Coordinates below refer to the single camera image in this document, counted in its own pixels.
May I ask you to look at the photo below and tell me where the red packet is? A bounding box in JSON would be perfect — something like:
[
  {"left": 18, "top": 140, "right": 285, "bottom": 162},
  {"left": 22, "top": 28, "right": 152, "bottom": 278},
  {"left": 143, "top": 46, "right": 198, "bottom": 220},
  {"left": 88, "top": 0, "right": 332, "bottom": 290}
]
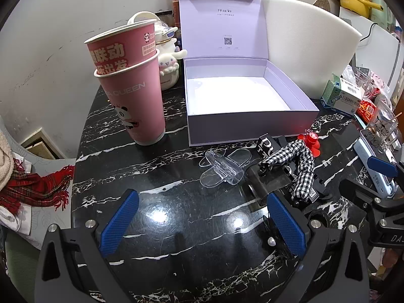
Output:
[{"left": 355, "top": 99, "right": 378, "bottom": 122}]

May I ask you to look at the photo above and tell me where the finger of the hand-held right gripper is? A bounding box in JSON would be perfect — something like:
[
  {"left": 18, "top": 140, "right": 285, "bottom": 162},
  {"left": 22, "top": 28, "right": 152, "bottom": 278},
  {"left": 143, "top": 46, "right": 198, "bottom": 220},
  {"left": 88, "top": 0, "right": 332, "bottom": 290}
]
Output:
[
  {"left": 367, "top": 157, "right": 404, "bottom": 177},
  {"left": 339, "top": 179, "right": 404, "bottom": 216}
]

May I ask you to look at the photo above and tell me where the white plush dog figure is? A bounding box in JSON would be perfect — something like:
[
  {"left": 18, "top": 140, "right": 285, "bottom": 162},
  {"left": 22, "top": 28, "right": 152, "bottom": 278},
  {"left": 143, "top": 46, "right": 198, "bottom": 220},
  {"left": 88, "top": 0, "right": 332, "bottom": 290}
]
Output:
[{"left": 158, "top": 49, "right": 189, "bottom": 93}]

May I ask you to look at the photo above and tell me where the black white checked hair tie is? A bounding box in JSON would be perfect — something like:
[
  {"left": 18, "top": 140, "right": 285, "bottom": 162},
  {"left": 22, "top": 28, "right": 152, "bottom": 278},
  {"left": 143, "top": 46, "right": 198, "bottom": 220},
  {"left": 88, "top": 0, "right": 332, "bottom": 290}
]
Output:
[{"left": 258, "top": 139, "right": 316, "bottom": 201}]

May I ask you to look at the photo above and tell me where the black ribbon with white print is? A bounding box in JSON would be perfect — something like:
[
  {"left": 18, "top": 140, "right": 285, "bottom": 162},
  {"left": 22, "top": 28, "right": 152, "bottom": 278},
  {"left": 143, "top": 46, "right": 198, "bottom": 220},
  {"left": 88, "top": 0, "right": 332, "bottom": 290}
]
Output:
[{"left": 256, "top": 135, "right": 282, "bottom": 159}]

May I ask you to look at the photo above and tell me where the red tartan scarf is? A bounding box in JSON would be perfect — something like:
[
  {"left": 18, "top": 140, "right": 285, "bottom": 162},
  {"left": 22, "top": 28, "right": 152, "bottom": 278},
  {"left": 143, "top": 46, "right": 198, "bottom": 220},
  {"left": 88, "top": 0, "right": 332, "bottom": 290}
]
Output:
[{"left": 0, "top": 164, "right": 75, "bottom": 212}]

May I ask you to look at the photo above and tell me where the mint green kettle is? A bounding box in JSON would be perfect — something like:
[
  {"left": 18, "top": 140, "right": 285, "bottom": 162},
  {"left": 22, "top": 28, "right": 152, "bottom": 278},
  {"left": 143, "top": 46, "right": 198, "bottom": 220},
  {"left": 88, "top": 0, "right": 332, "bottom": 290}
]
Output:
[{"left": 371, "top": 0, "right": 397, "bottom": 30}]

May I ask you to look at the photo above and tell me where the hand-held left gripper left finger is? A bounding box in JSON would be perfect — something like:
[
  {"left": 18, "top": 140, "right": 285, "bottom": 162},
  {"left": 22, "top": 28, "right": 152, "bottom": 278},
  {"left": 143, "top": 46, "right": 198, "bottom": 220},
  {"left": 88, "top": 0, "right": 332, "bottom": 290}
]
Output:
[{"left": 34, "top": 189, "right": 140, "bottom": 303}]

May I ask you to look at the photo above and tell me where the lilac gift box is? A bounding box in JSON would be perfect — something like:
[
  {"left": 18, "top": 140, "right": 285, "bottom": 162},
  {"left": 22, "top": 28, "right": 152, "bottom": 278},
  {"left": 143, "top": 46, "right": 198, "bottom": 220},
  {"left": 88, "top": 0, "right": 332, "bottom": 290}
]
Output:
[{"left": 177, "top": 0, "right": 320, "bottom": 147}]

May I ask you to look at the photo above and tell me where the clear plastic bag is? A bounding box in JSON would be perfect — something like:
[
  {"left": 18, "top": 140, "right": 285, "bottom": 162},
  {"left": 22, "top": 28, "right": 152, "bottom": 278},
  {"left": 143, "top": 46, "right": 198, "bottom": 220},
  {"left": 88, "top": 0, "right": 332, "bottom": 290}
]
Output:
[{"left": 342, "top": 65, "right": 392, "bottom": 102}]

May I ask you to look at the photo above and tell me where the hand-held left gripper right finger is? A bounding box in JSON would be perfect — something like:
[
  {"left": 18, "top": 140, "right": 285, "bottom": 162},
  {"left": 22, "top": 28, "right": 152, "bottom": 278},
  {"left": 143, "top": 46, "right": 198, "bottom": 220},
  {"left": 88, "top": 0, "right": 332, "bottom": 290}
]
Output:
[{"left": 267, "top": 192, "right": 371, "bottom": 303}]

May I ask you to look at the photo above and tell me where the cream knit cloth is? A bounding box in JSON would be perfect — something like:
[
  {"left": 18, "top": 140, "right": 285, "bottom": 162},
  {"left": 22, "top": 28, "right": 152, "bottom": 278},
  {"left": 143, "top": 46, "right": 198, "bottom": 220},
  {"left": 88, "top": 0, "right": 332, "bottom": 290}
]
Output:
[{"left": 0, "top": 129, "right": 15, "bottom": 190}]

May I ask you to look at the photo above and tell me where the black cable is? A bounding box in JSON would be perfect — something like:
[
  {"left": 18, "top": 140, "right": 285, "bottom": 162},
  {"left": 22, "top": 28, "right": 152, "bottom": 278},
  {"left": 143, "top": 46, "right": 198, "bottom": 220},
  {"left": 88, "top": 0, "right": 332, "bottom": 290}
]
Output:
[{"left": 360, "top": 22, "right": 378, "bottom": 43}]

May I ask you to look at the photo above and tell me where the red flower hair clip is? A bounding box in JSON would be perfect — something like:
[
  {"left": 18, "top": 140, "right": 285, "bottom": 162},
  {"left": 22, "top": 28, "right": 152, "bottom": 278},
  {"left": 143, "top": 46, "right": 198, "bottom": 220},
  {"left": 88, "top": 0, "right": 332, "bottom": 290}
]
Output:
[{"left": 297, "top": 133, "right": 322, "bottom": 158}]

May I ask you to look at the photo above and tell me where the blue white medicine box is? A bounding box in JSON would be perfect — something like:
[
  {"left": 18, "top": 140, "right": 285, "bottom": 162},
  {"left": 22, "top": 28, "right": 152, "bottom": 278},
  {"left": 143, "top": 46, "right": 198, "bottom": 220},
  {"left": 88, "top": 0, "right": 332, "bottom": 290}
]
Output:
[{"left": 320, "top": 73, "right": 365, "bottom": 115}]

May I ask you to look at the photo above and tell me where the white foam block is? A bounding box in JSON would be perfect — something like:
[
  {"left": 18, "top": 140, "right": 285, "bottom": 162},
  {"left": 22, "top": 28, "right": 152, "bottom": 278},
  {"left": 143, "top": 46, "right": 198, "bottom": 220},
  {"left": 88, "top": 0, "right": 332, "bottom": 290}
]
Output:
[{"left": 260, "top": 0, "right": 363, "bottom": 100}]

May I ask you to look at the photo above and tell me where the glass cup with cat print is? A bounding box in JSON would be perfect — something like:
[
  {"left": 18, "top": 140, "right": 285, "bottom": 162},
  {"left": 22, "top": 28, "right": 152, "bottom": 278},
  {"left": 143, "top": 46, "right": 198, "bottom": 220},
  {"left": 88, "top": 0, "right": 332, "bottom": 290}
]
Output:
[{"left": 368, "top": 114, "right": 401, "bottom": 147}]

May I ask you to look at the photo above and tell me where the smoky clear square case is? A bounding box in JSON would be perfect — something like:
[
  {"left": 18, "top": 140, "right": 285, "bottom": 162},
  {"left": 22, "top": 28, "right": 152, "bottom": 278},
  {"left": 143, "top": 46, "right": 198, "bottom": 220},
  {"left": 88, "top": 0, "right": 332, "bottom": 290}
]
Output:
[{"left": 244, "top": 166, "right": 294, "bottom": 206}]

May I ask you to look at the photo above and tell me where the pale blue smartphone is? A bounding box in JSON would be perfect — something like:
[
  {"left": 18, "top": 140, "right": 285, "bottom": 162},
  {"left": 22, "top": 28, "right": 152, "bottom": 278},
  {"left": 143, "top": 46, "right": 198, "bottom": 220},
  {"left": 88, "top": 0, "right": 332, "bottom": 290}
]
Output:
[{"left": 353, "top": 139, "right": 400, "bottom": 194}]

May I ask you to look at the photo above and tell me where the wooden frame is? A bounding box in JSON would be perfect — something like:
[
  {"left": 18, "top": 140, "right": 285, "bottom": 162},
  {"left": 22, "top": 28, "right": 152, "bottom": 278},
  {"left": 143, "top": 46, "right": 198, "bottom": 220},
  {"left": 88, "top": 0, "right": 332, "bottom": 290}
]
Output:
[{"left": 20, "top": 128, "right": 66, "bottom": 160}]

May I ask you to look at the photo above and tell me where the pink paper cup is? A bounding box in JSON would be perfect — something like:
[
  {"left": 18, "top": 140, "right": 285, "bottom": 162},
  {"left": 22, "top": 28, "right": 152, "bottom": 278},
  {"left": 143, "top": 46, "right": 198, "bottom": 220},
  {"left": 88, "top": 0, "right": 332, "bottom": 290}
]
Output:
[
  {"left": 94, "top": 50, "right": 166, "bottom": 146},
  {"left": 84, "top": 20, "right": 160, "bottom": 76}
]

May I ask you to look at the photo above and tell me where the clear plastic hair clip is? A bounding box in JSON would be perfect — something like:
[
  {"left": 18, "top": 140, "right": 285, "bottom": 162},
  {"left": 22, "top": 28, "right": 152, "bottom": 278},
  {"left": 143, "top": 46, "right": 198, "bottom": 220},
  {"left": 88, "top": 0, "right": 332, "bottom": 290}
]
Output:
[{"left": 199, "top": 148, "right": 252, "bottom": 190}]

